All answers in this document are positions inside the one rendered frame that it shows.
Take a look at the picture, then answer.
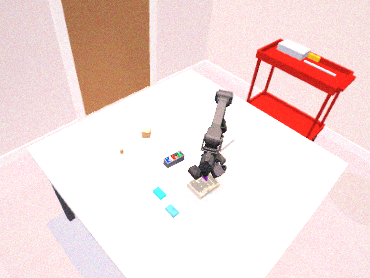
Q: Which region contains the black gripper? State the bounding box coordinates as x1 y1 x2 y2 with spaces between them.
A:
188 153 226 180

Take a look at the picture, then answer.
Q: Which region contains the light blue flat bar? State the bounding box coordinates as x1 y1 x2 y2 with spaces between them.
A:
165 204 179 218

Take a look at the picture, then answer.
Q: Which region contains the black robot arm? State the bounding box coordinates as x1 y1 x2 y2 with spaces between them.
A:
199 89 234 179

